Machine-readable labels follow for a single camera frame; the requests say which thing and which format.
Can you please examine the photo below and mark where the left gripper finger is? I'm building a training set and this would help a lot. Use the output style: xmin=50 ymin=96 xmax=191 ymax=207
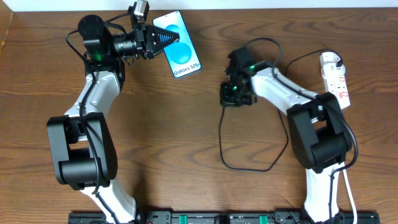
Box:
xmin=147 ymin=25 xmax=180 ymax=40
xmin=154 ymin=38 xmax=180 ymax=57

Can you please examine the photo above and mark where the blue screen smartphone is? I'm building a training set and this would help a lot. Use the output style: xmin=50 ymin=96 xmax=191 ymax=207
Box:
xmin=152 ymin=11 xmax=201 ymax=78

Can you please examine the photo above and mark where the black USB charging cable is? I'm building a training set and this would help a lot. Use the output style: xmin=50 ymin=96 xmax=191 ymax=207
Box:
xmin=218 ymin=49 xmax=343 ymax=173

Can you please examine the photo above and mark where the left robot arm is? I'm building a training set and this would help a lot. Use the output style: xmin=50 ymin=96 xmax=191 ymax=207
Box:
xmin=47 ymin=12 xmax=180 ymax=223

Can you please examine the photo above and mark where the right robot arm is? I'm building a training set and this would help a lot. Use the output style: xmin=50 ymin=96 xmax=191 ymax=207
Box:
xmin=220 ymin=47 xmax=358 ymax=223

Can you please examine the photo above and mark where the white charger plug adapter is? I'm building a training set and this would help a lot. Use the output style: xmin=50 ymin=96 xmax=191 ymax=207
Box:
xmin=320 ymin=51 xmax=346 ymax=79

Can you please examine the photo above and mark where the white power strip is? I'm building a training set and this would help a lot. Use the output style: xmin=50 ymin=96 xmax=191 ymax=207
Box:
xmin=323 ymin=75 xmax=350 ymax=110

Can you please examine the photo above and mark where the white power strip cord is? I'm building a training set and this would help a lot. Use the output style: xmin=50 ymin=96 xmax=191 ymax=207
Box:
xmin=341 ymin=161 xmax=358 ymax=224

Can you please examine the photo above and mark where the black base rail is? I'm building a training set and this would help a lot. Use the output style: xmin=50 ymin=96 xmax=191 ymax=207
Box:
xmin=67 ymin=210 xmax=381 ymax=224

